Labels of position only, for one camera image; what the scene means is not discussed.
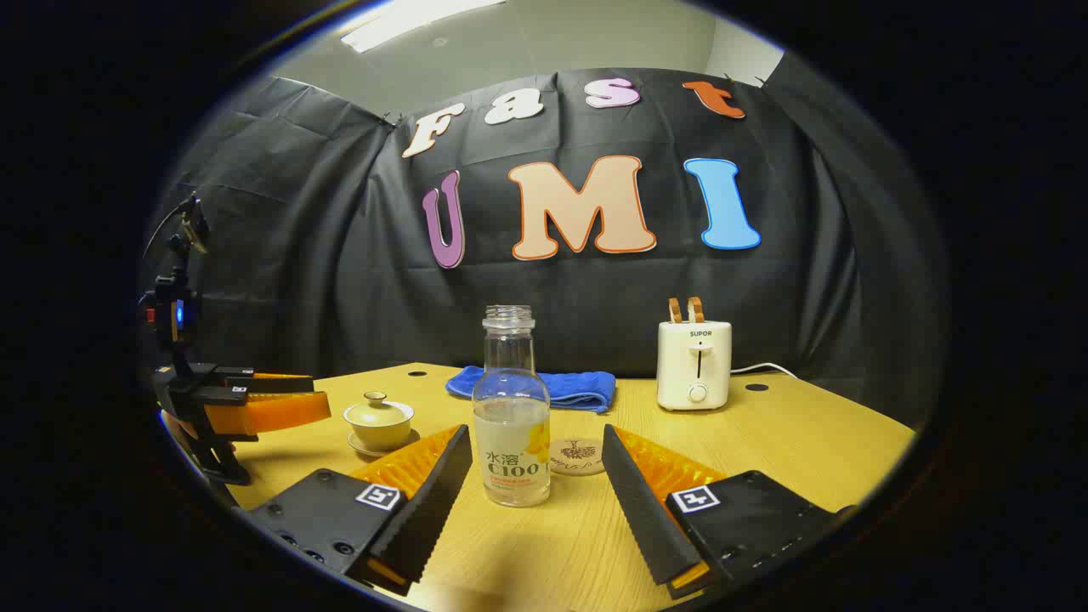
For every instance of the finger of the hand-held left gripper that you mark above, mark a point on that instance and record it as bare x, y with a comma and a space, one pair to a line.
272, 382
280, 414

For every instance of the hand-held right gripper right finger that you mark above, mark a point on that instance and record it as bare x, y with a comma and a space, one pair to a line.
646, 510

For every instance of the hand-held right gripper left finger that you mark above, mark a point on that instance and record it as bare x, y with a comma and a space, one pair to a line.
433, 501

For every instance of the round printed coaster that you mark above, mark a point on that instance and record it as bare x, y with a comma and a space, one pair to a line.
578, 459

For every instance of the cream teacup lid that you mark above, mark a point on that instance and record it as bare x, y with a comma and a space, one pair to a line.
378, 412

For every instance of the clear water bottle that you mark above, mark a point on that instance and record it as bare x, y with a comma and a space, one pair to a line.
510, 425

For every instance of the black backdrop cloth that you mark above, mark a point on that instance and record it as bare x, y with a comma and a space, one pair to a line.
340, 297

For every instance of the blue folded towel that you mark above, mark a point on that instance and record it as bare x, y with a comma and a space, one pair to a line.
578, 389

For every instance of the white toaster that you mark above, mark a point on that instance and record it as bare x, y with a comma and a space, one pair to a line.
693, 365

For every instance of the toast bread slice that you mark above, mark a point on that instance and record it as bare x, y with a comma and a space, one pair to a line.
675, 311
696, 310

